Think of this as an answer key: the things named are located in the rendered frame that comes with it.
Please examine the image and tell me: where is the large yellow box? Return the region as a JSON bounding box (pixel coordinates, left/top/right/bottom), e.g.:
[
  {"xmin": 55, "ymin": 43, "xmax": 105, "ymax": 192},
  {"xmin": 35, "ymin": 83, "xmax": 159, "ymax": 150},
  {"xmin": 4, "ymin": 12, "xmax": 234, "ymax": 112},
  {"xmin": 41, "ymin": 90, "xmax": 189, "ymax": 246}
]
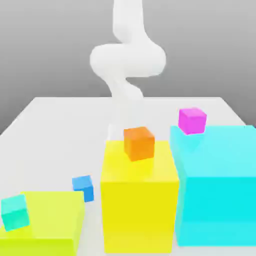
[{"xmin": 99, "ymin": 139, "xmax": 180, "ymax": 254}]

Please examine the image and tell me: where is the small orange cube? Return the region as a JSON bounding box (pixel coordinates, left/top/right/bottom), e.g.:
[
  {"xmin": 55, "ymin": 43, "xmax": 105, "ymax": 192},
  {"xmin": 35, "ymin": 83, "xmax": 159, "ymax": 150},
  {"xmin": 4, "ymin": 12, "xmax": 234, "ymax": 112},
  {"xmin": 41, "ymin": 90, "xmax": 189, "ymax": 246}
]
[{"xmin": 123, "ymin": 126, "xmax": 156, "ymax": 162}]

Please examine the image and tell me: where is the large cyan box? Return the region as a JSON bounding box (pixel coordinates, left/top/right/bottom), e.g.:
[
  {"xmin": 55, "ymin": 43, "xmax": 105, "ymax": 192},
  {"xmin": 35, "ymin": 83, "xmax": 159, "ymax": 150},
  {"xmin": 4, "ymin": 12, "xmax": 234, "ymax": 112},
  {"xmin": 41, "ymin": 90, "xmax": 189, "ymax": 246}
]
[{"xmin": 169, "ymin": 124, "xmax": 256, "ymax": 248}]

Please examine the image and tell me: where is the large lime box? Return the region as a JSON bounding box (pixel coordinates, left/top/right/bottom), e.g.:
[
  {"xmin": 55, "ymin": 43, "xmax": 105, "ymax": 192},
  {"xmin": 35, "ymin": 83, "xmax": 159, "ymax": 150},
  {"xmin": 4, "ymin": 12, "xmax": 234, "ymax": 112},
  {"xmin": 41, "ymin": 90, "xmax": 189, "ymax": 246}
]
[{"xmin": 0, "ymin": 190, "xmax": 86, "ymax": 256}]

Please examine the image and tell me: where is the small teal cube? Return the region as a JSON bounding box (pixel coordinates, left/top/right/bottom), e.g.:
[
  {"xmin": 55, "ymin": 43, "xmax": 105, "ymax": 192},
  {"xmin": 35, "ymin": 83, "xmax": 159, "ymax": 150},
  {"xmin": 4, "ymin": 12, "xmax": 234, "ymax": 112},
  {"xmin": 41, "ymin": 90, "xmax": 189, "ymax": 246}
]
[{"xmin": 0, "ymin": 193, "xmax": 31, "ymax": 232}]

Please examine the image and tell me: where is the small blue cube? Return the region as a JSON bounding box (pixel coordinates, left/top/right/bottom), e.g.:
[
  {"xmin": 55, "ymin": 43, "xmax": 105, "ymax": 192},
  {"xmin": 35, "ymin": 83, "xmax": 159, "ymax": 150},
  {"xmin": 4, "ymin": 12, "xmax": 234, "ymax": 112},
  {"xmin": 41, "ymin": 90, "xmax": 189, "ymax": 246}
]
[{"xmin": 71, "ymin": 174, "xmax": 95, "ymax": 203}]

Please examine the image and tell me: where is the small magenta cube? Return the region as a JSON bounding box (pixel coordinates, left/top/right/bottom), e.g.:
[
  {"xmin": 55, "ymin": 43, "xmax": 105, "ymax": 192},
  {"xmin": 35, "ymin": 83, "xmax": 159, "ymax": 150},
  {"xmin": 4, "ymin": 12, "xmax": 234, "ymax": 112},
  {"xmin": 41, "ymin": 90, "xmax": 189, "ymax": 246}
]
[{"xmin": 177, "ymin": 107, "xmax": 208, "ymax": 136}]

